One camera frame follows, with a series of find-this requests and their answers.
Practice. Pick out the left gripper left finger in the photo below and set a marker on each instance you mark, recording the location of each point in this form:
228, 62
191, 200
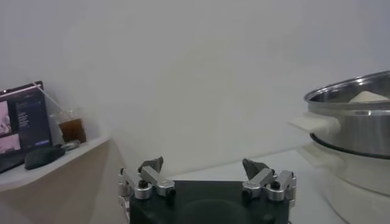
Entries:
155, 182

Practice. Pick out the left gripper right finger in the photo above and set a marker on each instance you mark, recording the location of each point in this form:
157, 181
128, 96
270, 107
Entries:
262, 182

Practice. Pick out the white steamed baozi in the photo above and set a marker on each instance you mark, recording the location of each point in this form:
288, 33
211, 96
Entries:
368, 97

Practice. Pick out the perforated steel steamer basket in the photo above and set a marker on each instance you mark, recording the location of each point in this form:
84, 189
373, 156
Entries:
353, 134

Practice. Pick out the white side table with cup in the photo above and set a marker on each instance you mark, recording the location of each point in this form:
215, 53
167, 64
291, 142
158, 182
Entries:
88, 149

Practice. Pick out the cream electric cooking pot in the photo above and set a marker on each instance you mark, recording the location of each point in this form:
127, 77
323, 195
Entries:
353, 185

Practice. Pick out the black computer mouse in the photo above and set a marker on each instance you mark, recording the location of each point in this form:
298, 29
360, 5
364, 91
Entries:
44, 156

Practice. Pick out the clear drinking straw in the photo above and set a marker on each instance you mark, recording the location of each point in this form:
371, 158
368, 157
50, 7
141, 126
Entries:
47, 96

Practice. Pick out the dark laptop with lit screen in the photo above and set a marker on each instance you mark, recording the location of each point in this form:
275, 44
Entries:
27, 121

